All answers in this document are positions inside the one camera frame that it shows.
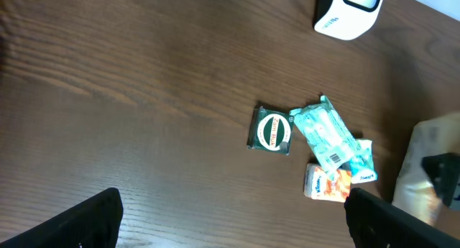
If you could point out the white barcode scanner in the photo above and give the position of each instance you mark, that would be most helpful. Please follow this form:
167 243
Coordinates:
345 19

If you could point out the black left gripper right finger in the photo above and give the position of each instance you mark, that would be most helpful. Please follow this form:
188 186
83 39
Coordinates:
375 223

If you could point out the green Kleenex tissue pack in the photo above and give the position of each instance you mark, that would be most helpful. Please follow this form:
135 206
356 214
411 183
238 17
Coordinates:
362 166

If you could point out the teal wet wipes pack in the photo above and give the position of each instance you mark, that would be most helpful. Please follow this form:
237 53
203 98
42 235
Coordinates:
326 134

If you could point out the orange Kleenex tissue pack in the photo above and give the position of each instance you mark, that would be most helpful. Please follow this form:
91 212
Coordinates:
319 186

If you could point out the yellow white snack bag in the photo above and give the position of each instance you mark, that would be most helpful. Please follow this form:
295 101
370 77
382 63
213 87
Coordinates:
414 191

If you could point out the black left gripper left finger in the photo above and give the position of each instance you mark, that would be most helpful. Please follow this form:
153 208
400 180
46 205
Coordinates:
94 222

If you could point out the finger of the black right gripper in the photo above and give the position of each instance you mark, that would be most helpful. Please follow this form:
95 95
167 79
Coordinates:
443 171

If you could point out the green Zam-Buk box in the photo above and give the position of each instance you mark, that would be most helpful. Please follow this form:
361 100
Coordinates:
270 131

